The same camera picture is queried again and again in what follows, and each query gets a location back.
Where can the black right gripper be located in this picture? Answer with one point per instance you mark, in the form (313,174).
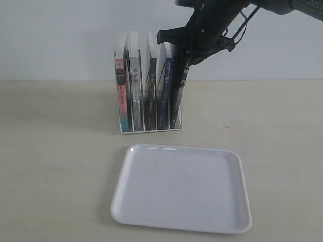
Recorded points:
(199,37)

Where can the blue book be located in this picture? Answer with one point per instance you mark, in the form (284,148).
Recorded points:
(163,89)

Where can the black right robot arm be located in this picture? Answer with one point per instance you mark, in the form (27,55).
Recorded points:
(311,8)

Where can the black grey book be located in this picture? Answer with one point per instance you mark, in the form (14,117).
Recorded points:
(176,91)

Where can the grey white book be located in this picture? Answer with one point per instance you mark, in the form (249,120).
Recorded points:
(136,81)

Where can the black brown book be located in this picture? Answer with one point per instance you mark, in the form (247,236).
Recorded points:
(150,84)

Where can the pink and teal book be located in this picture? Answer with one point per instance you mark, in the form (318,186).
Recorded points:
(120,55)

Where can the white plastic tray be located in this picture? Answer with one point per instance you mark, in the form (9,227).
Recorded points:
(182,188)

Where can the white wire book rack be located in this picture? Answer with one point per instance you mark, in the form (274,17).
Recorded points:
(179,121)

